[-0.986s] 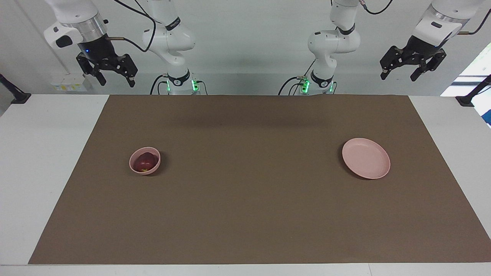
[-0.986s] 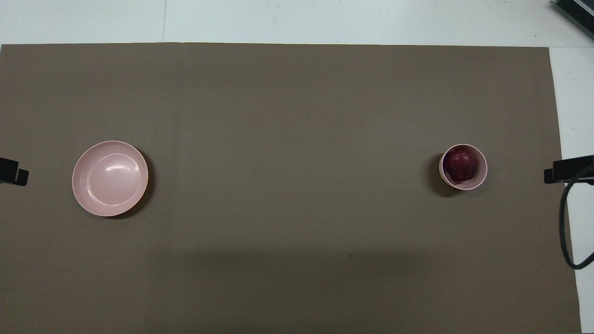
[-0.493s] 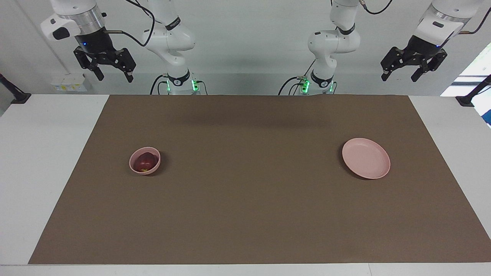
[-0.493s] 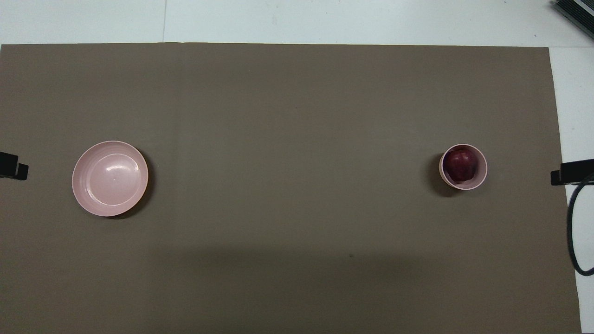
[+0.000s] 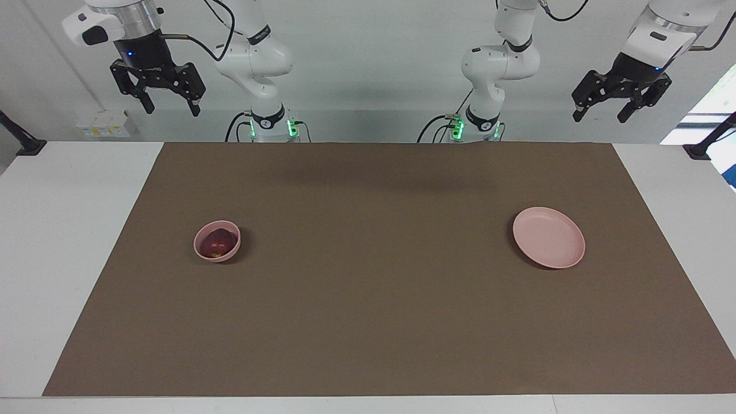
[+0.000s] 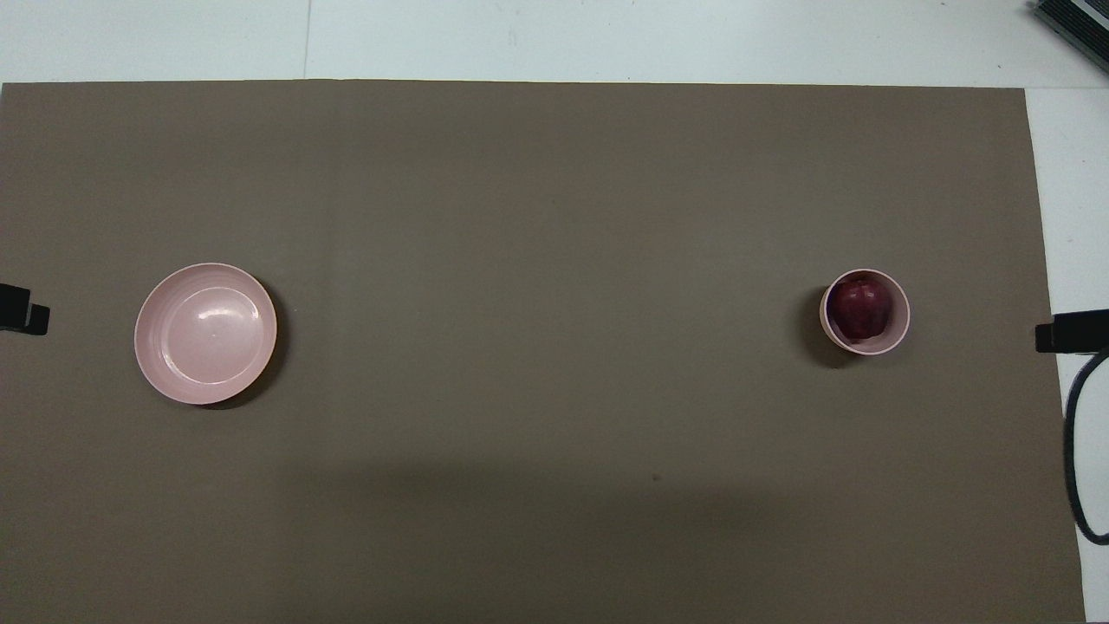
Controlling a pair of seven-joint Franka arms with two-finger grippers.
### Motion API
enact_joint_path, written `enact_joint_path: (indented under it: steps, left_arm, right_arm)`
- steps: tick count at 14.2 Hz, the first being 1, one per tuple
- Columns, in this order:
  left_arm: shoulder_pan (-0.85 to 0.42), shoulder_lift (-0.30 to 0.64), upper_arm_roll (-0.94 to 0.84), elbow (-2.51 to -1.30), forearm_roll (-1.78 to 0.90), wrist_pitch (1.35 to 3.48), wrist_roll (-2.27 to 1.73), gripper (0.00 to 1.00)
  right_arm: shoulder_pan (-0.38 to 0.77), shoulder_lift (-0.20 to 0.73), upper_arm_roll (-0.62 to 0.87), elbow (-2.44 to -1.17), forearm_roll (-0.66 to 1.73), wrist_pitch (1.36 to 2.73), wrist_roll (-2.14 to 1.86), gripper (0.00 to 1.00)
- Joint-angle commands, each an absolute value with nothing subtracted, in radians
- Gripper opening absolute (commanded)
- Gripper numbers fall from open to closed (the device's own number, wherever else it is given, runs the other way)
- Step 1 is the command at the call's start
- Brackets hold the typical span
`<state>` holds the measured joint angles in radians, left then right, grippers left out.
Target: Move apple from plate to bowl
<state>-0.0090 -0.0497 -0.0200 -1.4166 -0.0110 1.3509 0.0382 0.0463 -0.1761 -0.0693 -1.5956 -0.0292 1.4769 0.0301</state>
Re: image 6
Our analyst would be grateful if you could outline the dark red apple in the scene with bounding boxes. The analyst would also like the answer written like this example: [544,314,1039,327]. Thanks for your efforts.
[828,276,892,341]

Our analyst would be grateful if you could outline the pink bowl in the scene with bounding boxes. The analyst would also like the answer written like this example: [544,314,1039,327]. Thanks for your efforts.
[820,269,911,356]

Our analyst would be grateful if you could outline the pink plate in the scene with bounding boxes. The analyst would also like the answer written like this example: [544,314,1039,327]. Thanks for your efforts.
[133,263,278,406]

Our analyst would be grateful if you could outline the dark grey ribbed box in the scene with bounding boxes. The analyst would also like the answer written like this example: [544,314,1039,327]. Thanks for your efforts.
[1033,0,1109,75]

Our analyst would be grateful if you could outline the brown table mat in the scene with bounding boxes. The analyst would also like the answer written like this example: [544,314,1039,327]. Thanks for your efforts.
[0,80,1088,624]

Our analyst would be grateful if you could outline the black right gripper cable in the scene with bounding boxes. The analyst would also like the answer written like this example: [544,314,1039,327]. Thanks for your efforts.
[1064,347,1109,545]

